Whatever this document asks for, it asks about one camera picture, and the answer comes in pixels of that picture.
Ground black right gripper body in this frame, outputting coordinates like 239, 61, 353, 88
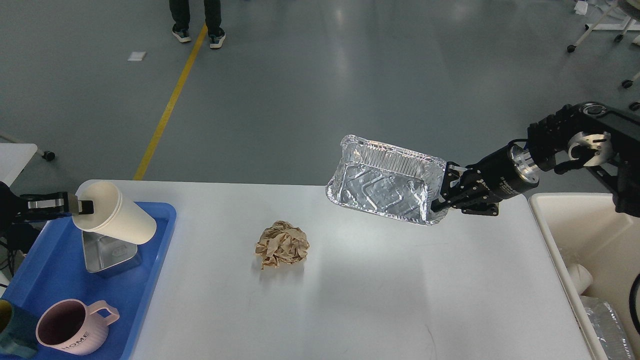
467, 144, 540, 203

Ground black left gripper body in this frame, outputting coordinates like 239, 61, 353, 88
0, 182, 23, 236

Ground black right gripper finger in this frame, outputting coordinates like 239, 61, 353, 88
447, 193, 501, 217
430, 161, 473, 214

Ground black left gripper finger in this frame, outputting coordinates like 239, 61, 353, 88
13, 210, 73, 223
20, 192, 95, 215

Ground cream paper cup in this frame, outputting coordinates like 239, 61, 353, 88
71, 181, 157, 245

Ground stainless steel rectangular tin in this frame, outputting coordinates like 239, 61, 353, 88
81, 231, 143, 278

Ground aluminium foil tray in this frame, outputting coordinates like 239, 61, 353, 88
326, 134, 448, 226

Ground pink mug dark inside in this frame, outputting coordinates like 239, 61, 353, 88
35, 298, 121, 356

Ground brown paper ball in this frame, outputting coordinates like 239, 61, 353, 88
254, 220, 310, 270

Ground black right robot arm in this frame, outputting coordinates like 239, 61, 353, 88
430, 101, 640, 217

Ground white side table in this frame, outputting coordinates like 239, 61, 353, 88
0, 143, 38, 186

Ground blue plastic tray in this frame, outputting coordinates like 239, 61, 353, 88
2, 202, 178, 360

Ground cream plastic bin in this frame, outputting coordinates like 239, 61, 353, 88
529, 193, 640, 360

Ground teal cup in tray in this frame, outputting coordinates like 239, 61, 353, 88
0, 299, 39, 360

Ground white cup in bin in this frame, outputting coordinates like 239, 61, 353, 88
566, 263, 594, 296

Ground white paper on floor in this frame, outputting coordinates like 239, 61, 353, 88
126, 51, 147, 62

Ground foil tray in bin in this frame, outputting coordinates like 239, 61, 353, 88
580, 295, 635, 360

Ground standing person legs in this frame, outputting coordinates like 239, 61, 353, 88
168, 0, 227, 50

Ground white wheeled cart frame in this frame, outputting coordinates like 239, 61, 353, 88
566, 0, 640, 112

